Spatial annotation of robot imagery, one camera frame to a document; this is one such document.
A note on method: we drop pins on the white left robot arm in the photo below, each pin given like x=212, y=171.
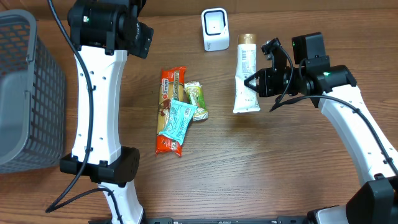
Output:
x=102, y=35

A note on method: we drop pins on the grey plastic lattice basket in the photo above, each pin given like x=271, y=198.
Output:
x=33, y=91

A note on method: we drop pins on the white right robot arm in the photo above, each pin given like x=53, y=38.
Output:
x=308, y=74

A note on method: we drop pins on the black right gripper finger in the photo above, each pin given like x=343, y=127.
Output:
x=252, y=79
x=252, y=84

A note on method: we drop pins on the green snack packet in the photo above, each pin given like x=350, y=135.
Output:
x=195, y=95

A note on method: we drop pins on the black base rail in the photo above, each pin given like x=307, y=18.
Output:
x=278, y=220

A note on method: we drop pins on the white tube with gold cap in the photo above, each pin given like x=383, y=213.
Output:
x=245, y=98

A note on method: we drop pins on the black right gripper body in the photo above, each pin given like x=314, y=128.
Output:
x=274, y=83

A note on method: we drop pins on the orange spaghetti packet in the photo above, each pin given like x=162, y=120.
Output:
x=171, y=87

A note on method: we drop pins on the light blue wipes packet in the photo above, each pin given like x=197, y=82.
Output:
x=180, y=116

